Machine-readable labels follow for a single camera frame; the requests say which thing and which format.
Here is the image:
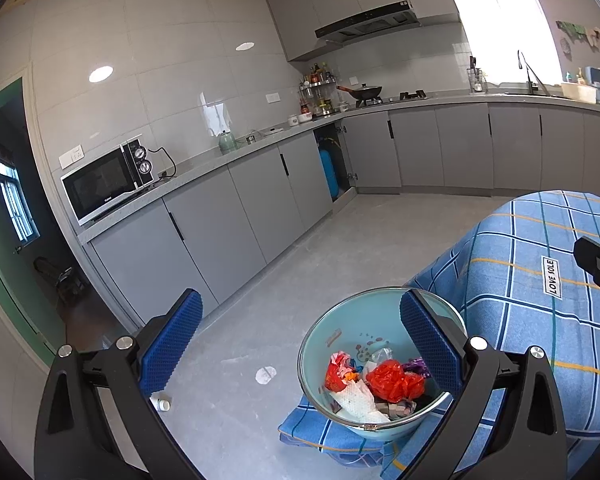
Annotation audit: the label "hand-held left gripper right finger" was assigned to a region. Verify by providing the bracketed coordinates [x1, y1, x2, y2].
[399, 290, 567, 480]

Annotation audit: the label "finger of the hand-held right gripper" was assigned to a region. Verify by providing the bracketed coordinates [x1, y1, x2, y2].
[573, 236, 600, 363]

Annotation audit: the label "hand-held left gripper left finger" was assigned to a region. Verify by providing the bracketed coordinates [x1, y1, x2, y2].
[34, 288, 203, 480]

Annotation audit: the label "purple wrapper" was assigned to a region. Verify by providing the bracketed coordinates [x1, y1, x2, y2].
[402, 356, 431, 378]

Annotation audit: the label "large red foam net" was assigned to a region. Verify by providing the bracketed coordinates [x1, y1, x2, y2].
[366, 359, 427, 403]

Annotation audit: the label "light blue metal bin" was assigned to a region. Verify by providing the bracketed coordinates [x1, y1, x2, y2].
[298, 286, 468, 442]

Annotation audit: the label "clear bag with red print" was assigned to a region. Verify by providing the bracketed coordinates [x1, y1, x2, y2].
[324, 351, 363, 393]

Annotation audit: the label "blue plaid tablecloth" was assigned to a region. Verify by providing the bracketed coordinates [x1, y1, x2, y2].
[278, 189, 600, 471]

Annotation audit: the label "white paper towel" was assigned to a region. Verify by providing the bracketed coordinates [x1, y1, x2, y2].
[327, 379, 392, 423]

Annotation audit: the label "black wheeled cart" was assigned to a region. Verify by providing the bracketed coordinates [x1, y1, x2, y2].
[34, 256, 88, 306]

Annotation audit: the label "black and white microwave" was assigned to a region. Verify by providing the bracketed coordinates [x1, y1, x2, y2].
[61, 140, 156, 227]

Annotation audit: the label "white plastic basin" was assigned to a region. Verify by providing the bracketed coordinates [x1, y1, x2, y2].
[560, 82, 598, 104]

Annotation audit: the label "grey kitchen counter cabinets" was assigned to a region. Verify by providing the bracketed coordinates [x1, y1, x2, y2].
[80, 91, 600, 321]

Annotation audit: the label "black kitchen faucet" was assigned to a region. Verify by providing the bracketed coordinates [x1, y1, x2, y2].
[517, 50, 551, 96]

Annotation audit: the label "blue tank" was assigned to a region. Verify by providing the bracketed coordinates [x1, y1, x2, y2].
[319, 145, 341, 198]

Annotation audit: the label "barred window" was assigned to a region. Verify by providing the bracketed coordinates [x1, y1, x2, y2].
[0, 157, 40, 246]

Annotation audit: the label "utensil holder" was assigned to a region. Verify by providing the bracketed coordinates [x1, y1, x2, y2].
[467, 56, 488, 93]

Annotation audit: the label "gas stove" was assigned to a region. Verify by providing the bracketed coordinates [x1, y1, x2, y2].
[355, 90, 431, 107]

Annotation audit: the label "bright kitchen window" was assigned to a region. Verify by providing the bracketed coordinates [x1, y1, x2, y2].
[445, 0, 563, 88]

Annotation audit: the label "black wok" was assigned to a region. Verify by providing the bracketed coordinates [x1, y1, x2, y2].
[336, 83, 383, 102]

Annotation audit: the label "metal spice rack with bottles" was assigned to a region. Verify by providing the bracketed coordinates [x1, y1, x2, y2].
[298, 62, 348, 116]

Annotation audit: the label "black range hood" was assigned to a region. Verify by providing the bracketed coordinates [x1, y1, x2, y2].
[314, 1, 421, 43]

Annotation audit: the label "green door frame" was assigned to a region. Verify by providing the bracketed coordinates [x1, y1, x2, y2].
[0, 76, 66, 368]

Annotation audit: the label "wall rack with cloths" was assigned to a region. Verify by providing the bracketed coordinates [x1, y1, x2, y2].
[556, 20, 600, 51]

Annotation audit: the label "grey wall cabinets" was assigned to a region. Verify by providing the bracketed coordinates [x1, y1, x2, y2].
[264, 0, 461, 63]

